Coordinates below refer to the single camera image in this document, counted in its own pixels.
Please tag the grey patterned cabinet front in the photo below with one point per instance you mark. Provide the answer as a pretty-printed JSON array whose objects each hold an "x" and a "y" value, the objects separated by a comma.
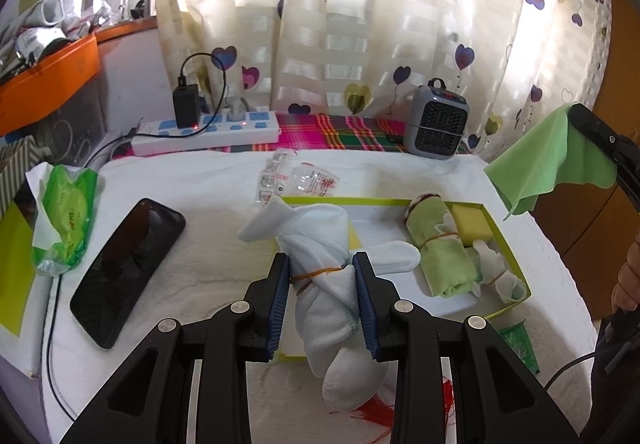
[{"x": 70, "y": 124}]

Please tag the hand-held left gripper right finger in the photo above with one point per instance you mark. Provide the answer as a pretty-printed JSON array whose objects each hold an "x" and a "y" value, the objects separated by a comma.
[{"x": 367, "y": 304}]

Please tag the grey striped gift box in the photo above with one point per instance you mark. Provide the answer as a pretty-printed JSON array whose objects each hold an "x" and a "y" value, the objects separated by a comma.
[{"x": 15, "y": 164}]

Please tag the lime green cardboard box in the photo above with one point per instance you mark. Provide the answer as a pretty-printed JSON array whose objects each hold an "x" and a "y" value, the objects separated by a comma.
[{"x": 380, "y": 224}]

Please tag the black charger adapter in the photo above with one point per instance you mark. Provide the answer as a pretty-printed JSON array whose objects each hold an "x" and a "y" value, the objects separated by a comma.
[{"x": 186, "y": 107}]

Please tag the brown wooden wardrobe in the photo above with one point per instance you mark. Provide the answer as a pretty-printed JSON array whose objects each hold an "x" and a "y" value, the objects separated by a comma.
[{"x": 590, "y": 224}]

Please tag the white blue power strip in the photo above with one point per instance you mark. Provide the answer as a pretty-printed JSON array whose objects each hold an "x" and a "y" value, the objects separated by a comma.
[{"x": 220, "y": 137}]

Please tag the grey portable heater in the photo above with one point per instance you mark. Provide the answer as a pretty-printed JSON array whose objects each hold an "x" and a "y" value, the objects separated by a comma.
[{"x": 437, "y": 124}]

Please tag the black smartphone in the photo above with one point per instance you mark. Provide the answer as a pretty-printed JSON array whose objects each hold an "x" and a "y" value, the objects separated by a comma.
[{"x": 125, "y": 274}]

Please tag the green tissue pack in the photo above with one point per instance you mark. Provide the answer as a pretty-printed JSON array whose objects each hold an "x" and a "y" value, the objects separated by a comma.
[{"x": 62, "y": 219}]

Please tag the cluttered household items pile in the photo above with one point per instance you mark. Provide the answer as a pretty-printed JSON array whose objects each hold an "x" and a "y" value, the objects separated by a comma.
[{"x": 35, "y": 39}]

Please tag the dark green wipes packet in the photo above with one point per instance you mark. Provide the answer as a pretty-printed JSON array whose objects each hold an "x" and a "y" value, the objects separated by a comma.
[{"x": 520, "y": 346}]

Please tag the red tassel knot ornament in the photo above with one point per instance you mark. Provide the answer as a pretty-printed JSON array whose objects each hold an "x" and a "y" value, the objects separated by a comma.
[{"x": 380, "y": 411}]

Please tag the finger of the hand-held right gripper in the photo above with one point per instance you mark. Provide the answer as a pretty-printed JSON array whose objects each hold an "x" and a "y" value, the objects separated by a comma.
[{"x": 600, "y": 137}]

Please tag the clear packet with red print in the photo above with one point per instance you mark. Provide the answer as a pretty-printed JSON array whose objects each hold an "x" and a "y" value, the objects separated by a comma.
[{"x": 315, "y": 181}]

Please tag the person's right hand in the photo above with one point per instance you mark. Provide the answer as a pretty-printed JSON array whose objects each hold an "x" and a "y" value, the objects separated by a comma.
[{"x": 627, "y": 284}]

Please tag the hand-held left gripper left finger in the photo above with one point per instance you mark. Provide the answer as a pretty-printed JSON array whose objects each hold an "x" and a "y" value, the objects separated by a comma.
[{"x": 277, "y": 304}]

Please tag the pink plaid blanket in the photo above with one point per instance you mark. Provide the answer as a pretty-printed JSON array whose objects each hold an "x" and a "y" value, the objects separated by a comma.
[{"x": 350, "y": 129}]

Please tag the clear plastic sachet strip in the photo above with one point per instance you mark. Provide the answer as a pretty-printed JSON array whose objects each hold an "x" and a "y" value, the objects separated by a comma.
[{"x": 275, "y": 174}]

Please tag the green towel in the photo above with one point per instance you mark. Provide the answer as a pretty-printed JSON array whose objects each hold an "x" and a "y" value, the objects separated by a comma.
[{"x": 442, "y": 254}]

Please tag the small white mint sock bundle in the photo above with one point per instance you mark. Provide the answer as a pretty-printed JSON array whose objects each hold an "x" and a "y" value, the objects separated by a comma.
[{"x": 487, "y": 264}]

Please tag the white plug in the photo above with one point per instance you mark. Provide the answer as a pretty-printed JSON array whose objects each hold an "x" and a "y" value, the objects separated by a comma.
[{"x": 235, "y": 110}]

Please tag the lime green box lid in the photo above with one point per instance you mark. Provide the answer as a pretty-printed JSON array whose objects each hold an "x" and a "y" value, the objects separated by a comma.
[{"x": 12, "y": 274}]

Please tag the large white sock bundle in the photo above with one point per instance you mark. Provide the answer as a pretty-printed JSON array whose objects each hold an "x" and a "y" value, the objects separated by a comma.
[{"x": 325, "y": 319}]

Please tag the light green cleaning cloth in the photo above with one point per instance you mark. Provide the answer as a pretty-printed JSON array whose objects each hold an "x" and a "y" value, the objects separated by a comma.
[{"x": 545, "y": 164}]

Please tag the orange tray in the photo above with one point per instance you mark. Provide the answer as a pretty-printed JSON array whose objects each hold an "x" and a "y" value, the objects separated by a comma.
[{"x": 60, "y": 69}]

